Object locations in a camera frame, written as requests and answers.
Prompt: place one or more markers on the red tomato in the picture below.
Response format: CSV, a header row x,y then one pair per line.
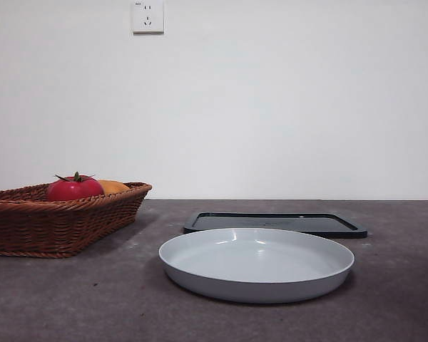
x,y
73,189

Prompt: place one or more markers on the black rectangular tray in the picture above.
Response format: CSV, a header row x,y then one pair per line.
x,y
271,222

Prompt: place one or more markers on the orange fruit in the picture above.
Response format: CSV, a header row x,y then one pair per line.
x,y
114,186

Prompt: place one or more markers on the grey round plate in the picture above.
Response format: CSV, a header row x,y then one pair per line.
x,y
257,270

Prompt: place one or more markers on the brown wicker basket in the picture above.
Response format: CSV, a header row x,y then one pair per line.
x,y
57,224

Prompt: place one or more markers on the white wall socket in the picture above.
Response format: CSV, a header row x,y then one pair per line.
x,y
148,17

